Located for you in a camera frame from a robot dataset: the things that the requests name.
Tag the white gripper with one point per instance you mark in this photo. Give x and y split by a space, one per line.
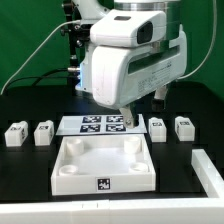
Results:
123 75

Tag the white square tabletop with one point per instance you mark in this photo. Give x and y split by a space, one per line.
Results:
103 164

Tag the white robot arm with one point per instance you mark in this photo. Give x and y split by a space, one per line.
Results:
91 12

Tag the white marker sheet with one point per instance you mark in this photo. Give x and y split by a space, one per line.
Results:
96 124

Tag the white L-shaped fence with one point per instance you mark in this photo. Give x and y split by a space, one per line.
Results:
208 210

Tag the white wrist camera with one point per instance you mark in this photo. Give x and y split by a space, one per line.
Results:
129 28

